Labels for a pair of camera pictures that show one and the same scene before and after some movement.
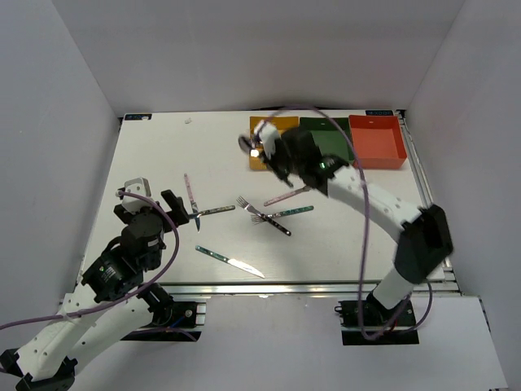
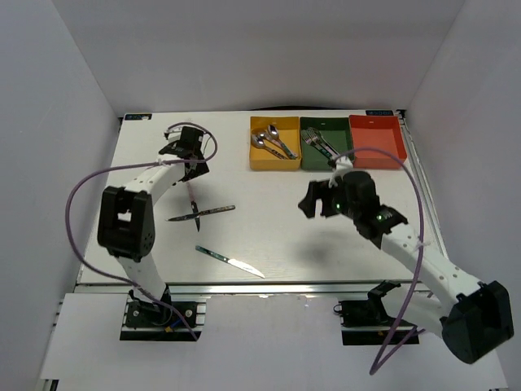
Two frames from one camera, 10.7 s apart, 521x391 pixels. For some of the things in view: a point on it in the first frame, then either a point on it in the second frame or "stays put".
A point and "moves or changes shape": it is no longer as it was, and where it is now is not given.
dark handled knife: (216, 210) stays put
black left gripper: (179, 212) to (201, 170)
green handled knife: (234, 263) stays put
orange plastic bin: (378, 141) stays put
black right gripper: (278, 147) to (318, 190)
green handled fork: (257, 218) moves or changes shape
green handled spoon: (245, 144) moves or changes shape
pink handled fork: (286, 195) to (316, 138)
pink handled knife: (192, 202) stays put
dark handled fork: (277, 226) to (317, 135)
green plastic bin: (329, 137) stays put
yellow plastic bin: (256, 159) stays put
